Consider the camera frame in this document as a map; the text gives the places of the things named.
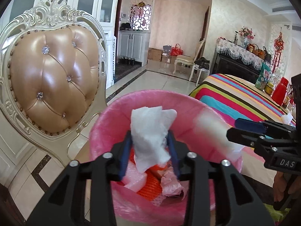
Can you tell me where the white display cabinet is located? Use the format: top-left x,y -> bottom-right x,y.
33,0 -> 120,90

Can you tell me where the white patterned floor appliance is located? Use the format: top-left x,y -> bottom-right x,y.
106,35 -> 117,87

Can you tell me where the white carved screen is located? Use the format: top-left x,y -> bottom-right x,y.
130,0 -> 156,32

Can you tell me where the vase with pink flowers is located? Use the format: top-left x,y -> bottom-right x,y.
239,27 -> 255,49

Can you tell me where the white bubble foam sheet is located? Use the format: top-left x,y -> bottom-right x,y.
121,162 -> 147,189

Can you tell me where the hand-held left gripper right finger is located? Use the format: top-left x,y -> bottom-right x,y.
166,131 -> 274,226

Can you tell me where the dark clothing pile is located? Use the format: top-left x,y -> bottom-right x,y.
194,57 -> 210,70

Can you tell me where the row of dark shoes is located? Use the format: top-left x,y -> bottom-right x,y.
118,56 -> 135,66

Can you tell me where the striped colourful tablecloth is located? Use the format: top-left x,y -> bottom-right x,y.
190,73 -> 297,226

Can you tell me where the white shoe cabinet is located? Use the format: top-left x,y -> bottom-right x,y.
118,32 -> 151,67

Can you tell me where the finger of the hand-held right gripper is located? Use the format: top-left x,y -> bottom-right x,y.
226,128 -> 267,150
235,118 -> 295,133

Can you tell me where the dark patterned rug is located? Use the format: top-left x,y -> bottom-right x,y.
113,62 -> 141,80

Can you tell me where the white tissue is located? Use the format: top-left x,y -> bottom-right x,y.
130,106 -> 177,173

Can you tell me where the white cushioned chair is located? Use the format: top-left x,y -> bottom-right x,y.
173,39 -> 205,74

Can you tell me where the white foam block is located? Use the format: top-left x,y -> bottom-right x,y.
195,113 -> 242,160

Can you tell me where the cream tufted leather chair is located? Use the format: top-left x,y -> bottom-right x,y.
0,0 -> 109,167

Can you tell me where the dark handbag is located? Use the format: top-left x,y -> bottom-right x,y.
262,46 -> 272,62

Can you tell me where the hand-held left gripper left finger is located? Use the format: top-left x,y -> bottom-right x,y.
26,130 -> 132,226

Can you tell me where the black piano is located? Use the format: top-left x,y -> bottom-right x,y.
210,52 -> 261,83

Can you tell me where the person's right hand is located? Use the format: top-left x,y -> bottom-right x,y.
273,169 -> 291,203

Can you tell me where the red gift bag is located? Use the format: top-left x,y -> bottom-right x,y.
171,44 -> 183,56

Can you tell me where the teal snack bag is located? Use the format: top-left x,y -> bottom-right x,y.
256,62 -> 272,90

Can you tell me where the cardboard box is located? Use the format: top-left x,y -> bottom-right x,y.
148,48 -> 163,62

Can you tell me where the red thermos jug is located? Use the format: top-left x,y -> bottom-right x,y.
271,77 -> 290,104

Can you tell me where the pink lined trash bin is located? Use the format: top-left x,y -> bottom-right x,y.
89,89 -> 242,226

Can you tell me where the red knot ornament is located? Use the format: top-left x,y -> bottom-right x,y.
271,27 -> 284,73

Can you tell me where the pink printed wrapper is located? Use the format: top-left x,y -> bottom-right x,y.
160,167 -> 186,197

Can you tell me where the orange foam net sleeve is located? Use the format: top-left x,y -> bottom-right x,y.
135,172 -> 165,198
128,146 -> 140,167

